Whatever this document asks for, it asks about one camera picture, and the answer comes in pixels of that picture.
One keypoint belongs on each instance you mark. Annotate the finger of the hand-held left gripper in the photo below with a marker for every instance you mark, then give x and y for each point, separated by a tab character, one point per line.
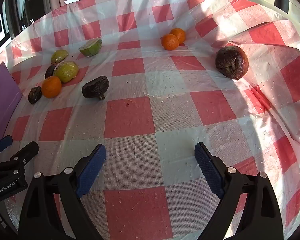
2	143
27	151

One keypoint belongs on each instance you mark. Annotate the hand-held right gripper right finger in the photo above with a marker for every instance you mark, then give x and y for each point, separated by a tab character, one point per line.
210	171

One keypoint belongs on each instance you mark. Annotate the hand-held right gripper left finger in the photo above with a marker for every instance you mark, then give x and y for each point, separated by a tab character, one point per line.
91	172

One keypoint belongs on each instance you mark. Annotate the white cardboard box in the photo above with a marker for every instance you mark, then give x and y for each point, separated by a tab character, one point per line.
2	97

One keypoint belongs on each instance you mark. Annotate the small dark wrinkled fruit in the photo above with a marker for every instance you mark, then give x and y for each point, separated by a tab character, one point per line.
35	95
49	72

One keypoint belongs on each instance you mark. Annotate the orange tangerine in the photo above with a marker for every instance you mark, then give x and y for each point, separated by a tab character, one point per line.
51	87
180	33
170	42

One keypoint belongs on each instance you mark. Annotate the yellow-green fruit half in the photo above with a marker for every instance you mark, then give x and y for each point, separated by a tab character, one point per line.
67	71
59	56

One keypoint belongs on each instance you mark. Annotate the large rotten brown apple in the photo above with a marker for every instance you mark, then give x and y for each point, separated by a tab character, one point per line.
231	62

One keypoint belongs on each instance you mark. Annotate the dark wrinkled fruit with stem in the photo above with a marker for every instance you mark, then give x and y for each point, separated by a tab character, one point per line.
95	87

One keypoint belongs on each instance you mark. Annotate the red white checkered tablecloth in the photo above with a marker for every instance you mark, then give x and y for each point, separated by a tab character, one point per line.
150	85

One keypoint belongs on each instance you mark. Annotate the wrapped green fruit half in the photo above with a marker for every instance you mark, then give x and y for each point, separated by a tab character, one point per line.
90	47

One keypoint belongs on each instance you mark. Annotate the dark framed window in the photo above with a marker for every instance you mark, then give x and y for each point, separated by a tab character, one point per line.
17	10

